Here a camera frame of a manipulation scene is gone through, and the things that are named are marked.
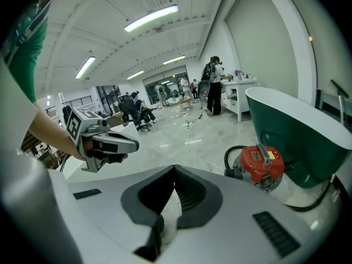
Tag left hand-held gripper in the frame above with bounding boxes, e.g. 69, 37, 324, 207
65, 107, 140, 173

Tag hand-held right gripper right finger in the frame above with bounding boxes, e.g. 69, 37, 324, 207
158, 164, 335, 264

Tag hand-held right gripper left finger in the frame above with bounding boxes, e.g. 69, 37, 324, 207
53, 164, 177, 264

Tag person's left forearm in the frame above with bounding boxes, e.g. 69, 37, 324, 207
29, 109, 86, 162

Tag person's left hand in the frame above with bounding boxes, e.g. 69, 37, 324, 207
82, 137, 96, 158

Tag brown wooden desk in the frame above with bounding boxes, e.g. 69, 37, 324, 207
106, 111, 127, 128

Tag black office chair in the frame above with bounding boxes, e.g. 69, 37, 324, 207
118, 95, 151, 132

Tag red steel vacuum cleaner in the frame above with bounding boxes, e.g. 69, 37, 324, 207
224, 144, 286, 194

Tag dark glass door front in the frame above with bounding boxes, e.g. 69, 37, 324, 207
142, 64, 190, 106

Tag black balcony railing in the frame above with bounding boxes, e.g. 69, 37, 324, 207
62, 95, 93, 109

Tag ceiling tube light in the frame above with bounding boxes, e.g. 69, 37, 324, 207
162, 55, 186, 66
75, 56, 96, 80
124, 4, 179, 33
126, 70, 145, 80

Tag small wooden stool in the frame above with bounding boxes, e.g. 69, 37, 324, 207
178, 97, 193, 110

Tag green white bathtub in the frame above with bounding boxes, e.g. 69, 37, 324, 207
244, 86, 352, 189

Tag grey oval standing appliance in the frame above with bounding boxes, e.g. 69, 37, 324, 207
197, 80, 211, 118

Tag white vanity cabinet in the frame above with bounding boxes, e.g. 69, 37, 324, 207
221, 78, 261, 123

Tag black backpack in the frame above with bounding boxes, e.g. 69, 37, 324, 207
201, 63, 217, 81

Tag person's green t-shirt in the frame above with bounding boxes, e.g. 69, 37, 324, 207
0, 0, 50, 103

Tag black freestanding tub faucet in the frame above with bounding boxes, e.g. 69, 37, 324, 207
329, 79, 350, 125

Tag grey roller blind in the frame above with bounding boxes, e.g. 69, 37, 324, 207
279, 0, 352, 96
225, 0, 300, 98

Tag black floor cable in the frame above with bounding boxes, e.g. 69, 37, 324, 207
182, 107, 205, 129

